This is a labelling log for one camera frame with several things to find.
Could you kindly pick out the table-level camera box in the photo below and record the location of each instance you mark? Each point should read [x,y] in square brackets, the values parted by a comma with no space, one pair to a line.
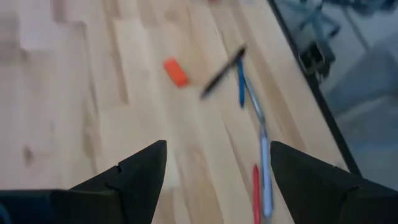
[311,57]

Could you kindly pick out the blue crayon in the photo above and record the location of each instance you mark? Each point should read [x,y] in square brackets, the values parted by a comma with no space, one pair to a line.
[241,87]

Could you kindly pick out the lavender pen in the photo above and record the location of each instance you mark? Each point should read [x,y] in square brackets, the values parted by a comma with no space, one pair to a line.
[266,174]

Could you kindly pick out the black gel pen with clip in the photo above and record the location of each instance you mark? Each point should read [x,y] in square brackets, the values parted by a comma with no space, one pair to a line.
[222,72]

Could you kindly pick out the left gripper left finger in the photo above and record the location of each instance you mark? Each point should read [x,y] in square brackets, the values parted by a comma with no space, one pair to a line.
[109,202]

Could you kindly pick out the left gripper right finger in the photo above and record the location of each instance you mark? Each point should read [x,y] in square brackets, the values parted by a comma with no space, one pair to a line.
[326,199]

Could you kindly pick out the red pen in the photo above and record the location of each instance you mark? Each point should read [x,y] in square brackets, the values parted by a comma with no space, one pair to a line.
[256,196]

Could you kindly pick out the orange eraser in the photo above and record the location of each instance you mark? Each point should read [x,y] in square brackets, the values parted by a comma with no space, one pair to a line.
[175,72]

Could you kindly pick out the grey crayon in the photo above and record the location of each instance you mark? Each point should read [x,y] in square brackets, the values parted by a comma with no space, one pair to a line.
[255,101]

